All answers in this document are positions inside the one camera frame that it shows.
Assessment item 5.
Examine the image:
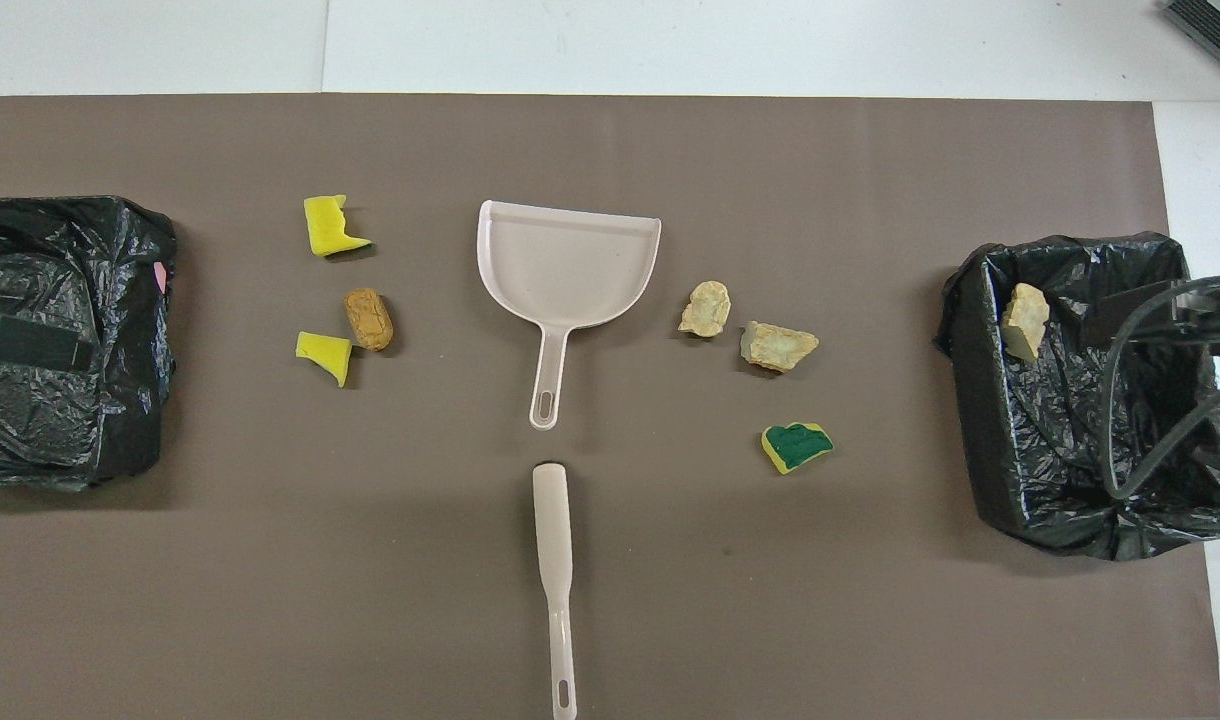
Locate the brown oval sponge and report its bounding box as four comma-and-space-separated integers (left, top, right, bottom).
344, 288, 395, 352

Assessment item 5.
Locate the notched yellow sponge piece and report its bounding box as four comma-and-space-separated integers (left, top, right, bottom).
304, 195, 373, 259

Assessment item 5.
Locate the rounded beige sponge chunk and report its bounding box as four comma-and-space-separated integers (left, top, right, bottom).
678, 281, 732, 338

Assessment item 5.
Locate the open bin with black bag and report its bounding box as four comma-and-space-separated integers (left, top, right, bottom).
934, 232, 1220, 561

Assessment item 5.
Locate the brown table mat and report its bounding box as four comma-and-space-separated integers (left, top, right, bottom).
0, 94, 1220, 720

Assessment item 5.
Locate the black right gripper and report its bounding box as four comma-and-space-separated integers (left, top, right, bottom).
1082, 272, 1220, 353

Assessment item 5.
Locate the angular beige sponge chunk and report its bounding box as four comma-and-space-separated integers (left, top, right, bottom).
739, 321, 820, 373

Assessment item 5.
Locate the small beige sponge block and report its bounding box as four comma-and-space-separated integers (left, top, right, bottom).
1001, 283, 1051, 363

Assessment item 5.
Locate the pink plastic dustpan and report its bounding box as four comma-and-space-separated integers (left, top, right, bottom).
476, 200, 662, 431

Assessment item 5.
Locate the wedge yellow sponge piece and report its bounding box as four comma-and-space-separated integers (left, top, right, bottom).
296, 331, 354, 388

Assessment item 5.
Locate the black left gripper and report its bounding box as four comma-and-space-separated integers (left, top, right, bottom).
0, 310, 93, 367

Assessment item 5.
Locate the green and yellow sponge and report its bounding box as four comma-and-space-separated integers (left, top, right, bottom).
761, 422, 835, 475

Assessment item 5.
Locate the closed black bag bin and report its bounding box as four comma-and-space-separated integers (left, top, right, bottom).
0, 195, 178, 491

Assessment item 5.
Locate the pink hand brush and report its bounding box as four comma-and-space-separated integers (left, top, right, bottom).
532, 461, 578, 720

